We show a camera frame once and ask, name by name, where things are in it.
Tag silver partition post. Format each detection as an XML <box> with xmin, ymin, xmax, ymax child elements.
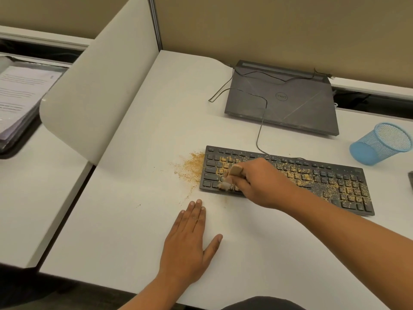
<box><xmin>147</xmin><ymin>0</ymin><xmax>164</xmax><ymax>51</ymax></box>

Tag person's left forearm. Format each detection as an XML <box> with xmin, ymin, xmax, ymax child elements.
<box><xmin>118</xmin><ymin>275</ymin><xmax>195</xmax><ymax>310</ymax></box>

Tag black paper tray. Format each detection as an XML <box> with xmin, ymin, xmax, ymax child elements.
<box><xmin>0</xmin><ymin>119</ymin><xmax>43</xmax><ymax>160</ymax></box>

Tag person's right forearm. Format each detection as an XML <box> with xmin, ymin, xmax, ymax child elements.
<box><xmin>280</xmin><ymin>185</ymin><xmax>413</xmax><ymax>310</ymax></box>

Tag blue mesh pen cup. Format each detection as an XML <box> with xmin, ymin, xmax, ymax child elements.
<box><xmin>349</xmin><ymin>122</ymin><xmax>412</xmax><ymax>166</ymax></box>

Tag spilled brown crumbs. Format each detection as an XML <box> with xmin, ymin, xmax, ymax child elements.
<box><xmin>168</xmin><ymin>152</ymin><xmax>207</xmax><ymax>199</ymax></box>

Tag black laptop cable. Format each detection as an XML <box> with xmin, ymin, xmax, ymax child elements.
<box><xmin>228</xmin><ymin>64</ymin><xmax>333</xmax><ymax>84</ymax></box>

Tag person's right hand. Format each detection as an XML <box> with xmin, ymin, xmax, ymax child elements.
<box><xmin>225</xmin><ymin>157</ymin><xmax>292</xmax><ymax>211</ymax></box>

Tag stack of printed papers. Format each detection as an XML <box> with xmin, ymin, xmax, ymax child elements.
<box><xmin>0</xmin><ymin>64</ymin><xmax>64</xmax><ymax>149</ymax></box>

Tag person's dark clothing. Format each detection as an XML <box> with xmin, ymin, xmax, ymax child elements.
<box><xmin>222</xmin><ymin>296</ymin><xmax>307</xmax><ymax>310</ymax></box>

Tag black computer keyboard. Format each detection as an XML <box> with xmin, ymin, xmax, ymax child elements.
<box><xmin>199</xmin><ymin>145</ymin><xmax>375</xmax><ymax>217</ymax></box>

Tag person's left hand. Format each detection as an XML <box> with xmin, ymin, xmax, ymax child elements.
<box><xmin>158</xmin><ymin>199</ymin><xmax>224</xmax><ymax>286</ymax></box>

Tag white desk divider panel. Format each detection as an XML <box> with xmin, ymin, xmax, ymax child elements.
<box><xmin>39</xmin><ymin>0</ymin><xmax>159</xmax><ymax>166</ymax></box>

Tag black keyboard cable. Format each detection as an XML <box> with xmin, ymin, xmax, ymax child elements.
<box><xmin>208</xmin><ymin>88</ymin><xmax>305</xmax><ymax>161</ymax></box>

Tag small wooden brush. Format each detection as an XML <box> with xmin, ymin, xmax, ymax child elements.
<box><xmin>218</xmin><ymin>165</ymin><xmax>243</xmax><ymax>191</ymax></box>

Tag grey closed laptop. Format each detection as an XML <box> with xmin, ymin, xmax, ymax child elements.
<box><xmin>224</xmin><ymin>59</ymin><xmax>340</xmax><ymax>136</ymax></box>

